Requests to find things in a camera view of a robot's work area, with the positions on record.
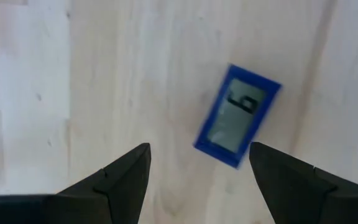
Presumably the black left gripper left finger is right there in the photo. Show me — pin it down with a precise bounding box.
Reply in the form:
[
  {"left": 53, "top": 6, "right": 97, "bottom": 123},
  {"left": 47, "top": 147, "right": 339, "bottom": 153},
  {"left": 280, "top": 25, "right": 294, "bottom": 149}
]
[{"left": 0, "top": 142, "right": 152, "bottom": 224}]

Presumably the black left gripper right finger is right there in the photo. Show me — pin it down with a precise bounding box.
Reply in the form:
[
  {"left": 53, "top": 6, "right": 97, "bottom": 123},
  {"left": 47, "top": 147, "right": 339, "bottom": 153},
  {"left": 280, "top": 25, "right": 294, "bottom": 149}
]
[{"left": 249, "top": 141, "right": 358, "bottom": 224}]

